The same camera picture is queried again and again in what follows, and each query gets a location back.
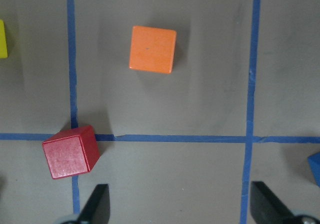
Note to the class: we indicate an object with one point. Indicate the yellow wooden block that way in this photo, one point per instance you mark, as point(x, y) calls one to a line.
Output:
point(3, 42)

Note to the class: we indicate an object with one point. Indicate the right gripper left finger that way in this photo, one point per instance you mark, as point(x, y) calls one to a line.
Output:
point(97, 207)

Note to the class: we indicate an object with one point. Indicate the red wooden block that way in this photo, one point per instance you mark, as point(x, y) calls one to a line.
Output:
point(71, 152)

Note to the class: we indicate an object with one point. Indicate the blue wooden block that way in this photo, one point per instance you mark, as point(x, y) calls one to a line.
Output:
point(314, 164)

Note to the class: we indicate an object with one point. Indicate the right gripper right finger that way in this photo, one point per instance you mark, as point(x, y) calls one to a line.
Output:
point(266, 208)

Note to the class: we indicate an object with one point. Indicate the orange wooden block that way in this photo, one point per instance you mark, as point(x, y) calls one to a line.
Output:
point(152, 49)

